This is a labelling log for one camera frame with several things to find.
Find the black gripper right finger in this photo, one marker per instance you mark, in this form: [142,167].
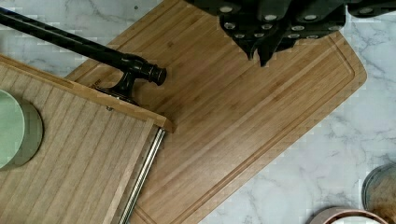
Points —
[300,32]

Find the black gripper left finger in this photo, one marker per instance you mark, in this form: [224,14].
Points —
[252,36]

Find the wooden drawer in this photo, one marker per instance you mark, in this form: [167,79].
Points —
[95,153]

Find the bamboo cutting board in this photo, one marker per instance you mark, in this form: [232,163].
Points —
[231,115]

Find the glass jar with brown contents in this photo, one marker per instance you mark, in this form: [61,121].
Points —
[378,192]

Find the white lidded pink jar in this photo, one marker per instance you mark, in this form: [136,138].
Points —
[343,215]

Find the green ceramic bowl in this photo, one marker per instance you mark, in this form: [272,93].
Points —
[21,131]

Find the black drawer handle bar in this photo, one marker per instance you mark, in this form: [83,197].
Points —
[132,66]

